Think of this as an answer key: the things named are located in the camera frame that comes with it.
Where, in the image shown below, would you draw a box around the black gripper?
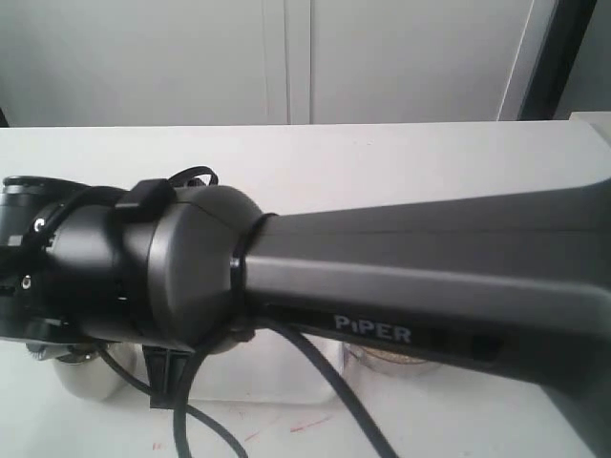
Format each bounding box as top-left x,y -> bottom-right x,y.
1,176 -> 153,345

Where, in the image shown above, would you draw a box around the stainless steel cup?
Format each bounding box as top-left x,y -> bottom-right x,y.
52,343 -> 137,402

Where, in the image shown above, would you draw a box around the white cabinet doors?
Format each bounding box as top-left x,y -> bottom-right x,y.
1,1 -> 558,127

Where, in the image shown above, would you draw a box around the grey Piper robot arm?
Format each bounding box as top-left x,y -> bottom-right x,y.
1,167 -> 610,457

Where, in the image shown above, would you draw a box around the steel bowl of rice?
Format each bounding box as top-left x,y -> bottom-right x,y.
344,343 -> 440,378

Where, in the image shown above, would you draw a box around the white rectangular tray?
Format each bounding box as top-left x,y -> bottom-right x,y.
189,329 -> 335,405

